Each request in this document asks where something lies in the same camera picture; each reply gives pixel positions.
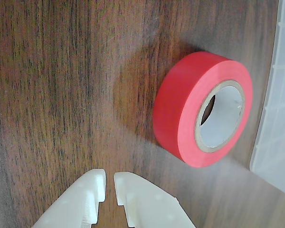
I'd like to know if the red tape roll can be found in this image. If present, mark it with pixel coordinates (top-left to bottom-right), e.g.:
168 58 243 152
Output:
153 51 253 168

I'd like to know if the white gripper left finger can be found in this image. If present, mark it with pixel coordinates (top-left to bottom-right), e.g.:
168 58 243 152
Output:
32 168 107 228

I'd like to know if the clear plastic box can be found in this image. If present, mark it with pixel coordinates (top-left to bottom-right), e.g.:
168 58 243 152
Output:
249 0 285 206

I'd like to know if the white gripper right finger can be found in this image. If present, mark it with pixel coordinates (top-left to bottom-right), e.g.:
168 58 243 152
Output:
113 171 197 228

